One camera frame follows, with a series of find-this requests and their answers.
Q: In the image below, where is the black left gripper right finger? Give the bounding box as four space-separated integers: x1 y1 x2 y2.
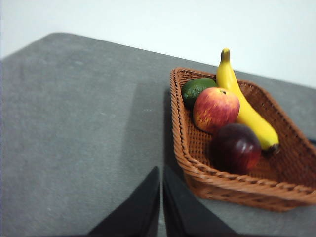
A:
162 164 238 237

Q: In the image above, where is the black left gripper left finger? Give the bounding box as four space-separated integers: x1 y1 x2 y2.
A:
88 166 161 237

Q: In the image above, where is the dark red plum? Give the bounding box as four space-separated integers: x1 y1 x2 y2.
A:
211 123 262 175

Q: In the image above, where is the brown wicker basket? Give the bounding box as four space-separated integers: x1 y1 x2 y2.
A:
169 67 316 212

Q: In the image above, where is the red yellow apple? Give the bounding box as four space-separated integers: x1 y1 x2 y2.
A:
193 87 240 135

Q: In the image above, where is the yellow banana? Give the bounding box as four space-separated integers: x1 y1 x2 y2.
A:
216 48 280 155

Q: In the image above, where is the green avocado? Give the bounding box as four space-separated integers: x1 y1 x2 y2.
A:
182 78 218 109

